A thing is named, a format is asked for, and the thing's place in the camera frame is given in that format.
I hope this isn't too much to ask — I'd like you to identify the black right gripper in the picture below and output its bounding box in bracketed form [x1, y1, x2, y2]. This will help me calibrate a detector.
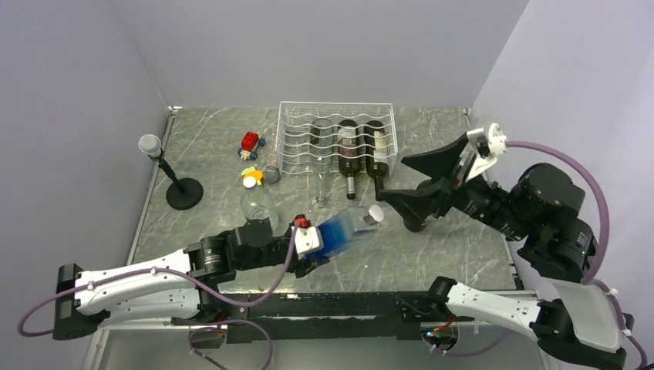
[376, 130, 530, 237]

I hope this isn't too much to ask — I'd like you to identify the dark green wine bottle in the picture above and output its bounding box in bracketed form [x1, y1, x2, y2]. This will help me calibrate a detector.
[363, 120, 390, 201]
[336, 119, 361, 200]

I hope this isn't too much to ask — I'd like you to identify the blue square water bottle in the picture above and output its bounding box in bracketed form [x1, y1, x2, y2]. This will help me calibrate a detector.
[305, 204, 385, 259]

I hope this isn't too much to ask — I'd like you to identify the clear glass wine bottle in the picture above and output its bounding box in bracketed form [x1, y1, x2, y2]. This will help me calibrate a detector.
[309, 118, 333, 207]

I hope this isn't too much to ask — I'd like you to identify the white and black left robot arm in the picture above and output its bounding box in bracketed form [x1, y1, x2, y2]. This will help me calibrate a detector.
[52, 216, 335, 341]

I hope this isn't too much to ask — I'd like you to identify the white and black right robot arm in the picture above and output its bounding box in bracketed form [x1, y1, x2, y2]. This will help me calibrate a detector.
[379, 126, 633, 369]

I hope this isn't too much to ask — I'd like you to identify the clear round glass bottle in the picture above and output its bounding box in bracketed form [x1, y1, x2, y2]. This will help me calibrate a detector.
[240, 177, 279, 231]

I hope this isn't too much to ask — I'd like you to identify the colourful toy block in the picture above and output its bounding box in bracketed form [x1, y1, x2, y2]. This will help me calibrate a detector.
[241, 166, 264, 187]

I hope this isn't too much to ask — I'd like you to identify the red toy block car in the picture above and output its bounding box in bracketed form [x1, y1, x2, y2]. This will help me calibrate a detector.
[238, 131, 266, 160]

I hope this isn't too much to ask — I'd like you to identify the grey microphone on stand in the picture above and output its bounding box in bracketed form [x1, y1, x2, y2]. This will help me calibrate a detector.
[138, 134, 204, 210]

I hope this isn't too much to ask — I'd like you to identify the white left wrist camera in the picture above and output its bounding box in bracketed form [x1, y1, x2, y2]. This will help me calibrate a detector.
[292, 214, 324, 259]

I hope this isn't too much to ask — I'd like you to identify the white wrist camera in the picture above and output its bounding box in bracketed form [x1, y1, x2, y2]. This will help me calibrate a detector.
[292, 214, 324, 259]
[465, 122, 507, 182]

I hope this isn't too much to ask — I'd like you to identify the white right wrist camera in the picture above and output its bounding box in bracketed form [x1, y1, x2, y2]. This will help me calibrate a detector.
[465, 122, 507, 182]

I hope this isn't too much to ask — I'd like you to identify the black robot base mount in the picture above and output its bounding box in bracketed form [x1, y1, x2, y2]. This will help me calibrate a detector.
[192, 282, 449, 344]

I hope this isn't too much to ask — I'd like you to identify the white wire wine rack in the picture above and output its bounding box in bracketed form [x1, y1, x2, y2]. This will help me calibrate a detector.
[275, 101, 398, 176]

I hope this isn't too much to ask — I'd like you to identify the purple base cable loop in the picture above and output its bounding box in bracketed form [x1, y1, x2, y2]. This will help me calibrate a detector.
[187, 318, 275, 370]

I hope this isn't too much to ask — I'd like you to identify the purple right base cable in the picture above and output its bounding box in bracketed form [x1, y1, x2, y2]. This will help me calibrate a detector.
[422, 326, 512, 358]

